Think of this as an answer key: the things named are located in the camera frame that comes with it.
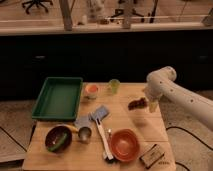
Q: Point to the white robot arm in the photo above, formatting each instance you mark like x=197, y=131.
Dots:
x=161, y=82

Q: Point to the translucent green cup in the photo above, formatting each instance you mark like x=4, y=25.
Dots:
x=113, y=85

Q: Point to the white handled brush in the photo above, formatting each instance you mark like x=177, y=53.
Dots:
x=104, y=140

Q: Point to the dark maroon bowl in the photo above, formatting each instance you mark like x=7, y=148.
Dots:
x=55, y=133

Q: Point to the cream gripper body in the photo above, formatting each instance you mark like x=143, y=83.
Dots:
x=152, y=106

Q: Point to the white cup orange inside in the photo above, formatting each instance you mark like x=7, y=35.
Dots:
x=91, y=91

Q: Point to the yellow banana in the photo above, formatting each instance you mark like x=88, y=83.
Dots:
x=72, y=128

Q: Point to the green cucumber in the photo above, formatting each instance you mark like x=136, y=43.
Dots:
x=57, y=142

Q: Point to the black office chair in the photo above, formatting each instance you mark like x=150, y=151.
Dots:
x=38, y=3

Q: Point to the small metal cup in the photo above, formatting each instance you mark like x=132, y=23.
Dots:
x=84, y=134

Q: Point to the orange plastic bowl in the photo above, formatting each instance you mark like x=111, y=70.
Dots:
x=124, y=145

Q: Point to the brown black box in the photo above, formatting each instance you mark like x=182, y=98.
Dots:
x=150, y=157

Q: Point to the green plastic tray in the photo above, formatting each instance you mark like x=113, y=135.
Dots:
x=58, y=99

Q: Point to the dark purple grape bunch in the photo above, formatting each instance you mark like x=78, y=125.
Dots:
x=138, y=104

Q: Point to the grey cloth piece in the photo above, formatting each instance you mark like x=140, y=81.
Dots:
x=82, y=121

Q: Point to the blue sponge cloth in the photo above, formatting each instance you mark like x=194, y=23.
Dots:
x=99, y=113

